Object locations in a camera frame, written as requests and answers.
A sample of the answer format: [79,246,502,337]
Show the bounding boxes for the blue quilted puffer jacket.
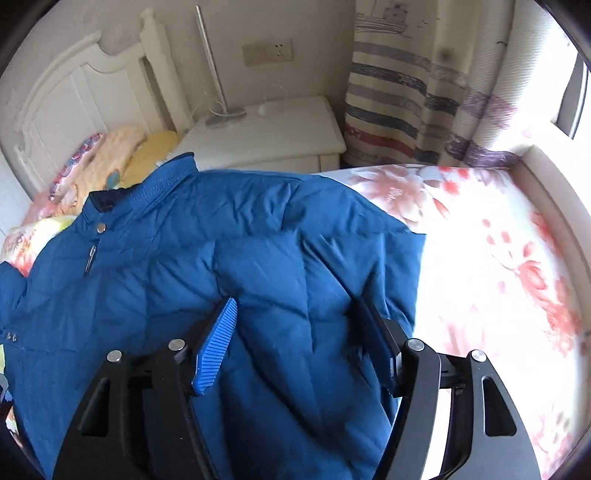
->
[1,154,425,479]

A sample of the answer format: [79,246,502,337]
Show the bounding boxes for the floral bed quilt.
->
[1,166,584,479]

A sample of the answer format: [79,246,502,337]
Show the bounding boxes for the white bedside table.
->
[168,96,346,173]

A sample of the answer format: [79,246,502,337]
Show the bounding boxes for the cream fluffy pillow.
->
[56,125,146,216]

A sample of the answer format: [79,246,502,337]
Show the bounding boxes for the slim white desk lamp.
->
[195,5,247,128]

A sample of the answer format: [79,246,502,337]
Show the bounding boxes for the patterned round cushion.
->
[48,132,106,204]

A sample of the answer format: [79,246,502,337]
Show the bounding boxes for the patterned window curtain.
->
[344,1,577,168]

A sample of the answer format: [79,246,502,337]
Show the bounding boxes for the white wooden headboard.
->
[14,8,192,191]

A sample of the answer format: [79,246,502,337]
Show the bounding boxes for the white charger cable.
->
[191,85,290,123]

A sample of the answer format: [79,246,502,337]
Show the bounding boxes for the window with dark frame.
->
[554,54,590,140]

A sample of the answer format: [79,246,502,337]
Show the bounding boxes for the wall power socket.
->
[242,39,294,67]

